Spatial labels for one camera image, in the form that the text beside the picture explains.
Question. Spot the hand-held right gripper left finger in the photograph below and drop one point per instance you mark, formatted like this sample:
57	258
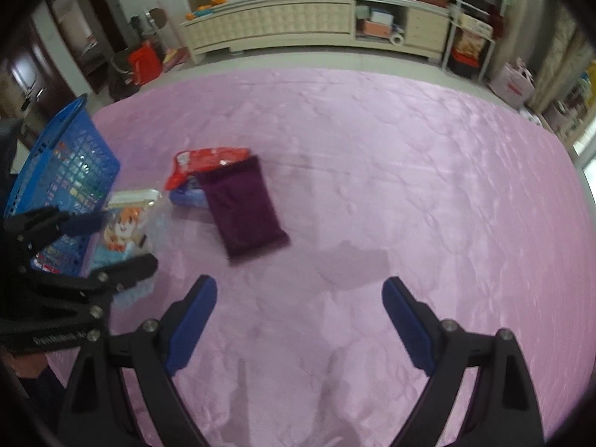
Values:
191	326

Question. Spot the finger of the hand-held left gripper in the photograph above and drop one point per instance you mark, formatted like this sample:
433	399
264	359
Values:
79	223
130	270

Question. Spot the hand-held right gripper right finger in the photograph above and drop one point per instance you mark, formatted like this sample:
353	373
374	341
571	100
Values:
409	326

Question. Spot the light blue cartoon snack packet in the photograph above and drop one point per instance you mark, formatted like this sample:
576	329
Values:
123	235

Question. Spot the blue plastic basket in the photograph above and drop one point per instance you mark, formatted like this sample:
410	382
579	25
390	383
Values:
70	149

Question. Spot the blue white snack packet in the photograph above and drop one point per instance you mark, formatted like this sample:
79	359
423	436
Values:
188	198

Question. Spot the purple snack packet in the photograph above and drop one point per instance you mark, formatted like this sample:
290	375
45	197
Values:
247	216

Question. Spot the red snack packet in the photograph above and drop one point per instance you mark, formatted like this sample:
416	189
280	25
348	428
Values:
209	158

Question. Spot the black bag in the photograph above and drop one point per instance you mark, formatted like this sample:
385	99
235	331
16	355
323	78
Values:
122	77

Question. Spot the pink quilted tablecloth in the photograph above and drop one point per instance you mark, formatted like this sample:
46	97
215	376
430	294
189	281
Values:
372	172

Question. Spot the dark wooden door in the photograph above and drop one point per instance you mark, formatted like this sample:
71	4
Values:
18	74

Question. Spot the red bag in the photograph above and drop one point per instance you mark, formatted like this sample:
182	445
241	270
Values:
145	65

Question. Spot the blue fruit plate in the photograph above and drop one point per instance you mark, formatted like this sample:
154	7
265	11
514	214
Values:
202	11

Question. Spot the white tote bag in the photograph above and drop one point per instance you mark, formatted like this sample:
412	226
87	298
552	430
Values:
512	84

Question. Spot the cream tv cabinet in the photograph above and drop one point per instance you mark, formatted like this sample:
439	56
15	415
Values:
279	21

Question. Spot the white paper roll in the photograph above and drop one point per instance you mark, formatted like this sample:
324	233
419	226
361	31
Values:
397	39

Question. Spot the white metal rack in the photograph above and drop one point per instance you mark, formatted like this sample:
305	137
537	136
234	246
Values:
449	37

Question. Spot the patterned beige curtain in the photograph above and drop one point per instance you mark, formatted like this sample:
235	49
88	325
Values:
565	65

